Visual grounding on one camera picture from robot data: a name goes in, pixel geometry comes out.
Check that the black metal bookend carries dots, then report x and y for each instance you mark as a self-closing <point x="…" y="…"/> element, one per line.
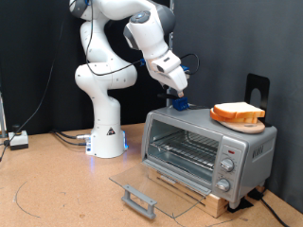
<point x="252" y="82"/>

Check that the metal frame post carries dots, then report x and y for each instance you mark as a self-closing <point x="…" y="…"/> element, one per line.
<point x="2" y="119"/>

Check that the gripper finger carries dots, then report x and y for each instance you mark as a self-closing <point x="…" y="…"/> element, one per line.
<point x="181" y="93"/>

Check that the white bread slice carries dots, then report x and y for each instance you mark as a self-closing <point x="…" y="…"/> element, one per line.
<point x="236" y="109"/>
<point x="233" y="120"/>

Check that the small blue object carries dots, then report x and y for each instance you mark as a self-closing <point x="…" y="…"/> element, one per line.
<point x="181" y="104"/>

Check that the silver toaster oven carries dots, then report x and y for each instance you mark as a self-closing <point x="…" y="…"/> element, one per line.
<point x="258" y="151"/>

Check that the round wooden board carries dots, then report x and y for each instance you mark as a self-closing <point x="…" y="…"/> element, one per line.
<point x="249" y="128"/>

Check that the slotted wooden block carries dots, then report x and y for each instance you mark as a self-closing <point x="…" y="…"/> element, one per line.
<point x="217" y="205"/>

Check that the vertical metal pole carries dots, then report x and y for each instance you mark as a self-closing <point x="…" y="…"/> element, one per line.
<point x="168" y="102"/>

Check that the silver oven knob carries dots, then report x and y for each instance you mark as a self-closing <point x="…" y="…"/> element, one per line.
<point x="223" y="184"/>
<point x="227" y="164"/>

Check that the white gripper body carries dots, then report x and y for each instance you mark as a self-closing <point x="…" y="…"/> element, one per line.
<point x="172" y="77"/>

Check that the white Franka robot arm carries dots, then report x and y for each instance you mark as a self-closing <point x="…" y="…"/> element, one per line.
<point x="104" y="126"/>

